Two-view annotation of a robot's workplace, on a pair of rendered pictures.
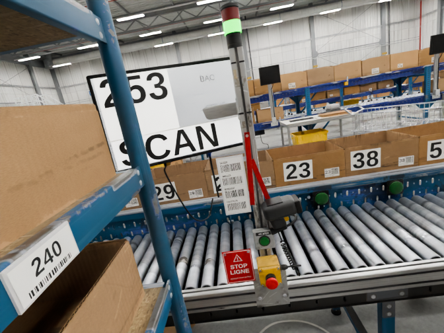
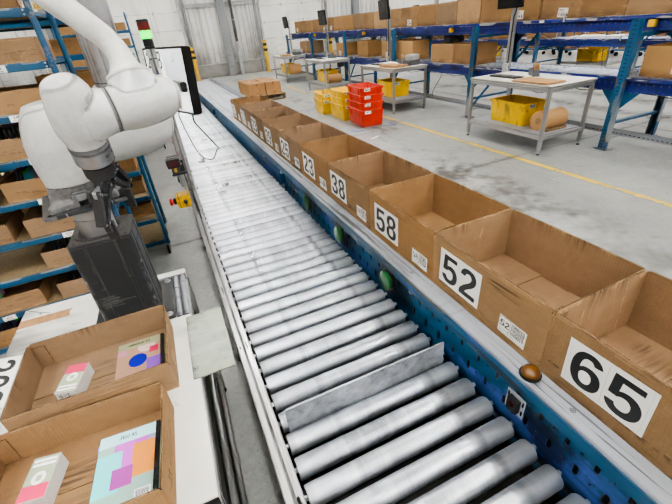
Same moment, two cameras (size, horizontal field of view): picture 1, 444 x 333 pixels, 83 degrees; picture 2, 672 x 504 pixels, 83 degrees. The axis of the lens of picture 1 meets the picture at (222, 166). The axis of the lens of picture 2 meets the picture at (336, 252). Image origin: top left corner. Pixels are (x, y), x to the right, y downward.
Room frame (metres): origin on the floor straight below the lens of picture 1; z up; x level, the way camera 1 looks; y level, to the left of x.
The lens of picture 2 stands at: (0.60, -2.17, 1.58)
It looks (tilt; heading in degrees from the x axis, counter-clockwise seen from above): 31 degrees down; 64
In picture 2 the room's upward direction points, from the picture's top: 6 degrees counter-clockwise
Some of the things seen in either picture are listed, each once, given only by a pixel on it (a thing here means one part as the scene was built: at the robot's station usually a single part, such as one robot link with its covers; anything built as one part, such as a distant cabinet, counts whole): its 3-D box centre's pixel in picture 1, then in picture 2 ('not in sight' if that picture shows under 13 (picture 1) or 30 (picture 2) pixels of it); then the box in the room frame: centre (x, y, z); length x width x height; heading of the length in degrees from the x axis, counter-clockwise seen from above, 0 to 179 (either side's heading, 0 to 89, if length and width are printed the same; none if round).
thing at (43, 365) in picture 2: not in sight; (101, 365); (0.32, -1.15, 0.80); 0.38 x 0.28 x 0.10; 176
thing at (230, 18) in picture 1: (231, 22); (144, 30); (0.79, -0.10, 1.62); 0.05 x 0.05 x 0.06
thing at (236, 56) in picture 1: (256, 191); (178, 148); (0.78, -0.10, 1.11); 0.12 x 0.05 x 0.88; 86
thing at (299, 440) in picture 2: not in sight; (377, 404); (0.94, -1.63, 0.72); 0.52 x 0.05 x 0.05; 176
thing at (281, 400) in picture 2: not in sight; (354, 370); (0.95, -1.50, 0.72); 0.52 x 0.05 x 0.05; 176
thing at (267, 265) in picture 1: (280, 270); (182, 202); (0.72, -0.13, 0.84); 0.15 x 0.09 x 0.07; 86
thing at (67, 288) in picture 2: not in sight; (99, 268); (0.16, 0.32, 0.39); 0.40 x 0.30 x 0.10; 176
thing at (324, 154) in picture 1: (302, 162); (339, 163); (1.48, -0.49, 0.97); 0.39 x 0.29 x 0.17; 86
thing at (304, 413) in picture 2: not in sight; (370, 385); (0.94, -1.59, 0.76); 0.46 x 0.01 x 0.09; 176
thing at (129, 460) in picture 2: not in sight; (128, 466); (0.36, -1.50, 0.78); 0.19 x 0.14 x 0.02; 82
